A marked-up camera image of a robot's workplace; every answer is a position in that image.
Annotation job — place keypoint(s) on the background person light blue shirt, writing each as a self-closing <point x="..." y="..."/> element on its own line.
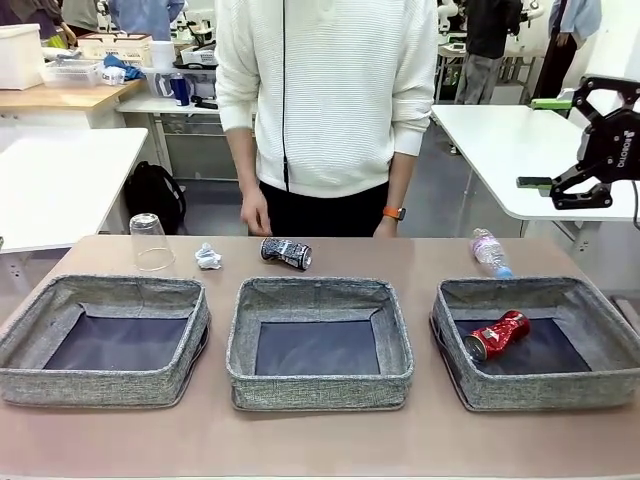
<point x="575" y="20"/>

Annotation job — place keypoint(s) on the blue drinking bottle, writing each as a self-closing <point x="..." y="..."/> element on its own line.
<point x="180" y="92"/>

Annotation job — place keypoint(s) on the clear plastic crate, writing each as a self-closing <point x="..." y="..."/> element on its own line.
<point x="70" y="75"/>

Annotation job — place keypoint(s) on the black trousers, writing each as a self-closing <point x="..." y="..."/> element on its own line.
<point x="325" y="215"/>

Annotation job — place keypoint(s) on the white cylindrical jar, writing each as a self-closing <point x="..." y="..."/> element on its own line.
<point x="162" y="55"/>

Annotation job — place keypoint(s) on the background person dark jacket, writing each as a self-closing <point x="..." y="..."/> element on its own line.
<point x="487" y="30"/>

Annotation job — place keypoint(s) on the orange wristwatch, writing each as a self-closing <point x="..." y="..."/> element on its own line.
<point x="395" y="212"/>

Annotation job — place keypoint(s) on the person's bare right forearm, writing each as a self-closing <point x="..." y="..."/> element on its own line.
<point x="245" y="160"/>

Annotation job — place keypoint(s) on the wooden table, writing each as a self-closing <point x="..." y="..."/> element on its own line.
<point x="60" y="97"/>

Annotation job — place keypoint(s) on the person's right hand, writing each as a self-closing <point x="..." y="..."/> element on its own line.
<point x="256" y="212"/>

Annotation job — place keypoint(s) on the person's bare left forearm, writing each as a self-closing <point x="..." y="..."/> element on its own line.
<point x="400" y="180"/>

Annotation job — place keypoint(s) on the perforated wooden box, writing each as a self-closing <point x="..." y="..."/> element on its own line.
<point x="120" y="50"/>

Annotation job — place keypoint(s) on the white table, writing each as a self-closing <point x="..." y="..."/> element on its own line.
<point x="500" y="150"/>
<point x="150" y="105"/>
<point x="60" y="185"/>

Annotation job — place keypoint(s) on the crushed red soda can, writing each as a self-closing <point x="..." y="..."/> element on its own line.
<point x="500" y="332"/>

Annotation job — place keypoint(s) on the clear plastic bottle blue cap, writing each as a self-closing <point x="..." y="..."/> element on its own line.
<point x="487" y="250"/>

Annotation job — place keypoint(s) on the yellow green bag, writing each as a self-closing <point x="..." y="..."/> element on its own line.
<point x="57" y="47"/>

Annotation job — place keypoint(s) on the black backpack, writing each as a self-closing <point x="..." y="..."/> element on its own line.
<point x="155" y="200"/>

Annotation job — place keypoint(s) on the white labelled packet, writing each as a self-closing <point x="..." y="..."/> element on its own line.
<point x="112" y="76"/>

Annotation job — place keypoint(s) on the blue cloth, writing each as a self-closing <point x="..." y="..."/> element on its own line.
<point x="125" y="64"/>

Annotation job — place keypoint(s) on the clear storage box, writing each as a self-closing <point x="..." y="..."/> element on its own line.
<point x="160" y="82"/>

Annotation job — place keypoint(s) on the clear plastic cup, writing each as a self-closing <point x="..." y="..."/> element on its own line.
<point x="147" y="235"/>

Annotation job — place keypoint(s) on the grey fabric basket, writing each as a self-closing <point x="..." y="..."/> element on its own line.
<point x="550" y="392"/>
<point x="100" y="382"/>
<point x="320" y="392"/>

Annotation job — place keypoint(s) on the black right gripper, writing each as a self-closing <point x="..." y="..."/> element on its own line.
<point x="617" y="145"/>

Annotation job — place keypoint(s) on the black stapler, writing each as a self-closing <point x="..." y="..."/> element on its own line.
<point x="205" y="102"/>

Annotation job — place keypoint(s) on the crushed dark soda can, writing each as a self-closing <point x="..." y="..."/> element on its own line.
<point x="285" y="252"/>

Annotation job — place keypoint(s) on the white storage box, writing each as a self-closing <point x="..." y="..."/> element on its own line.
<point x="20" y="60"/>

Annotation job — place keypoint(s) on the person's left hand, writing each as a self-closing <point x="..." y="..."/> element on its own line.
<point x="389" y="227"/>

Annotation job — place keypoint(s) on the white paper ball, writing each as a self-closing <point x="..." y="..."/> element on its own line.
<point x="207" y="257"/>

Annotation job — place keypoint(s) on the background person brown shirt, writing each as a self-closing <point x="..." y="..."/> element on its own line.
<point x="30" y="10"/>

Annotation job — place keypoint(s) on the white knit sweater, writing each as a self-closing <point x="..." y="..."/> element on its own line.
<point x="325" y="100"/>

